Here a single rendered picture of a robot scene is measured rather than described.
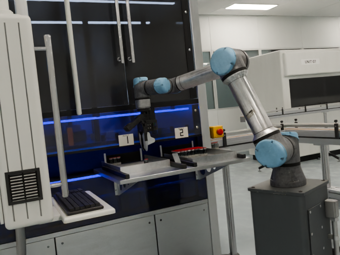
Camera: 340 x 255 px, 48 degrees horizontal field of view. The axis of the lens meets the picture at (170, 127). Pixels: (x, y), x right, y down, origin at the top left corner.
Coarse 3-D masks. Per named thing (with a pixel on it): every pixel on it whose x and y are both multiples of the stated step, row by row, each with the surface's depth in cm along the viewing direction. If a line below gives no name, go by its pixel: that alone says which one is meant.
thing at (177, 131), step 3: (177, 129) 220; (180, 129) 221; (183, 129) 222; (186, 129) 222; (177, 132) 220; (183, 132) 222; (186, 132) 223; (177, 135) 220; (186, 135) 223; (177, 138) 220
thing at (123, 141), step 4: (120, 136) 205; (124, 136) 206; (128, 136) 207; (132, 136) 208; (120, 140) 205; (124, 140) 206; (132, 140) 208; (120, 144) 206; (124, 144) 206; (128, 144) 207; (132, 144) 208
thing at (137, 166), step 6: (150, 156) 211; (102, 162) 207; (132, 162) 216; (138, 162) 213; (150, 162) 185; (156, 162) 186; (162, 162) 188; (168, 162) 189; (114, 168) 187; (120, 168) 179; (126, 168) 180; (132, 168) 181; (138, 168) 182; (144, 168) 184; (150, 168) 185
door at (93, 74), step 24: (48, 0) 190; (72, 0) 195; (96, 0) 201; (48, 24) 190; (72, 24) 195; (96, 24) 201; (96, 48) 201; (96, 72) 201; (120, 72) 206; (48, 96) 190; (72, 96) 196; (96, 96) 201; (120, 96) 207
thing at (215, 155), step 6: (210, 150) 218; (216, 150) 213; (222, 150) 207; (228, 150) 201; (168, 156) 210; (180, 156) 196; (198, 156) 213; (204, 156) 187; (210, 156) 189; (216, 156) 190; (222, 156) 192; (228, 156) 193; (234, 156) 195; (198, 162) 186; (204, 162) 187
